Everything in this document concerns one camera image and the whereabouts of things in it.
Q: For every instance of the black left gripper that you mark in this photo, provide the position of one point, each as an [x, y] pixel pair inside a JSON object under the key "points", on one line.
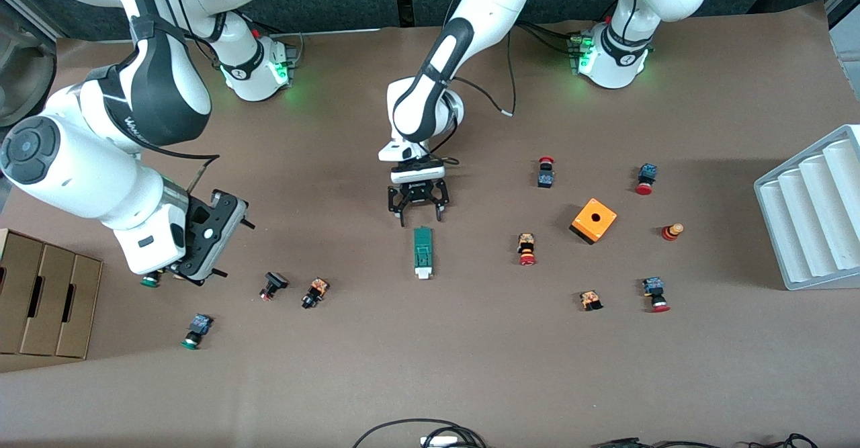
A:
{"points": [[417, 193]]}

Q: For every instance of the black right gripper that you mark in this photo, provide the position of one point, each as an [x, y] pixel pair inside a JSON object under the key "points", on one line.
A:
{"points": [[193, 205]]}

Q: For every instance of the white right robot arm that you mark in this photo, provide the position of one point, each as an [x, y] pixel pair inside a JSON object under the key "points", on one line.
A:
{"points": [[67, 166]]}

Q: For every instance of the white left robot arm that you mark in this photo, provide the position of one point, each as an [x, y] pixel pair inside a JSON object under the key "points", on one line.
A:
{"points": [[484, 5]]}

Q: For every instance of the black square button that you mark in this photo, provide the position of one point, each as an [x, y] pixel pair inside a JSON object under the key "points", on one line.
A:
{"points": [[272, 285]]}

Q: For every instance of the green push button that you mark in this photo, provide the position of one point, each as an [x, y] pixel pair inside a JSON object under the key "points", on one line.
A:
{"points": [[149, 281], [197, 331]]}

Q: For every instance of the red push button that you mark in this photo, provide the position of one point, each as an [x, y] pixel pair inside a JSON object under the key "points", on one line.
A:
{"points": [[655, 294], [545, 174], [646, 178]]}

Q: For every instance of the brown cardboard divider box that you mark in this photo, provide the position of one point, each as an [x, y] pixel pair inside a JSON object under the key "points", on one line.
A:
{"points": [[47, 293]]}

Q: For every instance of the small orange contact block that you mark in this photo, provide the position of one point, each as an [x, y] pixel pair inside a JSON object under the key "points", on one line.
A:
{"points": [[590, 299]]}

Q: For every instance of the white plug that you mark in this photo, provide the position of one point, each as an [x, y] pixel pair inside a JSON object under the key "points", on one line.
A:
{"points": [[440, 442]]}

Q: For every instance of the red yellow button head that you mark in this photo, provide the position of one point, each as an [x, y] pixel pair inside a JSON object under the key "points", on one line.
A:
{"points": [[672, 232]]}

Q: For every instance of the grey round machine base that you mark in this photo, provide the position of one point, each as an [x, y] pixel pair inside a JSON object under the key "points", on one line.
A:
{"points": [[23, 72]]}

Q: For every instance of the white ribbed plastic tray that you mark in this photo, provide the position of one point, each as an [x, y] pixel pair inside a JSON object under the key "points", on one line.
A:
{"points": [[813, 219]]}

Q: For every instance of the orange button enclosure box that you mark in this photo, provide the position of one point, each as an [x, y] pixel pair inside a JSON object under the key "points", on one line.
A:
{"points": [[593, 220]]}

